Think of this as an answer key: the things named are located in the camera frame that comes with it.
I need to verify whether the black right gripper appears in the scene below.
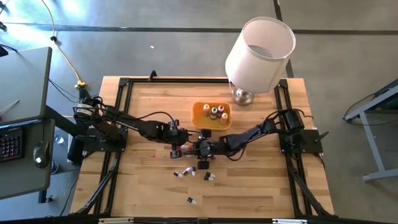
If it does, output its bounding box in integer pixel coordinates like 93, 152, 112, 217
183, 128, 226, 170

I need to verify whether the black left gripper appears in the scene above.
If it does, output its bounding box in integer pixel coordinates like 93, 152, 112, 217
157, 119, 190, 159

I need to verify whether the yellow plastic bin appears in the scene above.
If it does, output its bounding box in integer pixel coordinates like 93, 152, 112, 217
191, 101, 233, 131

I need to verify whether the white shade table lamp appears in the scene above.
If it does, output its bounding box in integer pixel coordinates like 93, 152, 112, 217
224, 16, 297, 107

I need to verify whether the black clamp lever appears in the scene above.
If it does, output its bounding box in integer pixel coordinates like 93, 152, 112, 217
313, 131, 330, 144

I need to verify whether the black computer mouse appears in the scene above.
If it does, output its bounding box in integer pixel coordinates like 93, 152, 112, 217
32, 140, 51, 169

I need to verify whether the dark grey desk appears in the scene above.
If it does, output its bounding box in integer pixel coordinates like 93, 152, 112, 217
0, 119, 56, 200

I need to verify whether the light grey desk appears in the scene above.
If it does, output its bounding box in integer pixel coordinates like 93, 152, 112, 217
0, 46, 53, 126

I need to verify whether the black keyboard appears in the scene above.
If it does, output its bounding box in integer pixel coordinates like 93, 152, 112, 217
0, 126, 25, 164

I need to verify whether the silver pen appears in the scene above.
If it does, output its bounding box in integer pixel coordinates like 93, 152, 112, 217
0, 99, 20, 114

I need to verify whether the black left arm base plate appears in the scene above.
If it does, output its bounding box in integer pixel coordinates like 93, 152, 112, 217
76, 135, 127, 153

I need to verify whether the silver metal bracket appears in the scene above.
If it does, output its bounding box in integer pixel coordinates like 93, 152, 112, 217
272, 218, 308, 224
98, 217, 135, 224

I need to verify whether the yellow extension cable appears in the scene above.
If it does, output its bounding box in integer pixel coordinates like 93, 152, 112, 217
40, 0, 88, 90

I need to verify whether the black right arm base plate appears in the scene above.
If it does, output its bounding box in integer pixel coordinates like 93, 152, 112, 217
278, 128, 324, 156

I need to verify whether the grey metal table frame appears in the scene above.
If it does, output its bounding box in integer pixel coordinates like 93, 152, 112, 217
343, 78, 398, 183

